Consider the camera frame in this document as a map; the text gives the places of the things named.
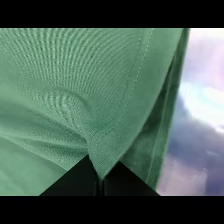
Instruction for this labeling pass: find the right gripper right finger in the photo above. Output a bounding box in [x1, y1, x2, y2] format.
[102, 160, 161, 197]

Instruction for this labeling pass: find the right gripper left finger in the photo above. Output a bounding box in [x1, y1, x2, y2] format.
[39, 154, 100, 197]

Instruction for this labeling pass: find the green T-shirt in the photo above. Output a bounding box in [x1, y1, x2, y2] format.
[0, 28, 191, 197]

